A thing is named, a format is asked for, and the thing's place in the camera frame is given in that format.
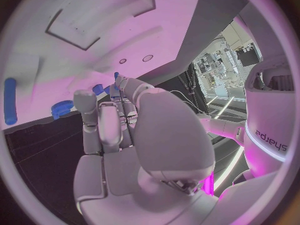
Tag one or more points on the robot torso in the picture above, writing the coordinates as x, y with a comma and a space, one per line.
269, 116

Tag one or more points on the long blue cylinder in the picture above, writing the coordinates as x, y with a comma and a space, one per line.
10, 101

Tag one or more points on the blue block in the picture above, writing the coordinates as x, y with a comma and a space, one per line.
98, 89

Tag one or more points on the blue gear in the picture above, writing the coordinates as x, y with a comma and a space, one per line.
61, 107

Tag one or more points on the glowing light bar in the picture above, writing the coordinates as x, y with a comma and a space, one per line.
209, 183

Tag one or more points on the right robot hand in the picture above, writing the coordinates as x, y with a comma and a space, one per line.
168, 135

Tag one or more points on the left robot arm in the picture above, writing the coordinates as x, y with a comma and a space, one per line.
225, 127

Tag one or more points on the white task board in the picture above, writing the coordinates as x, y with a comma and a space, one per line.
131, 41

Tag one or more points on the small blue peg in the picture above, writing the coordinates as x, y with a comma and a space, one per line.
107, 90

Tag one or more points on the dark screen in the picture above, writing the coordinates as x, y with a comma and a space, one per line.
248, 57

